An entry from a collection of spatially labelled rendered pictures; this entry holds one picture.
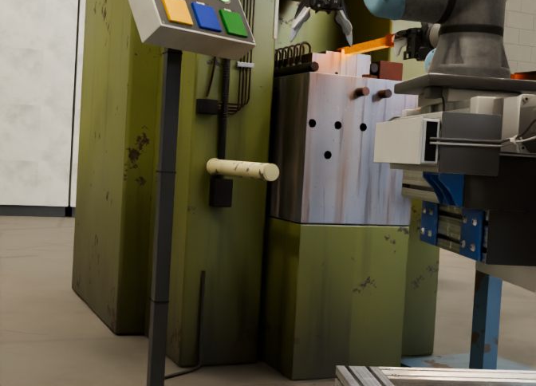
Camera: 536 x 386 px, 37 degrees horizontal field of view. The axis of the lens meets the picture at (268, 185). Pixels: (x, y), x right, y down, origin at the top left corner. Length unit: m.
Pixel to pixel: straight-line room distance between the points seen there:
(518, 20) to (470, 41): 9.01
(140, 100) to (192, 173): 0.50
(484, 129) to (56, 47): 6.56
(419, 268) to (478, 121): 1.67
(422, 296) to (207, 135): 0.96
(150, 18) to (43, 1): 5.63
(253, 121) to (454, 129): 1.38
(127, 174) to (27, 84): 4.74
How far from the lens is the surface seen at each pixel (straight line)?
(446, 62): 1.50
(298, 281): 2.38
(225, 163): 2.30
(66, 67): 7.56
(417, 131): 1.18
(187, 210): 2.45
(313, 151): 2.36
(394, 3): 1.46
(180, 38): 2.05
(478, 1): 1.52
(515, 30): 10.47
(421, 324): 2.87
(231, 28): 2.15
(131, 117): 2.84
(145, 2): 2.03
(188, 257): 2.46
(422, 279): 2.84
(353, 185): 2.43
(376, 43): 2.33
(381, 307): 2.53
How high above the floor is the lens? 0.66
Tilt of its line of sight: 2 degrees down
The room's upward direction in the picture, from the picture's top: 3 degrees clockwise
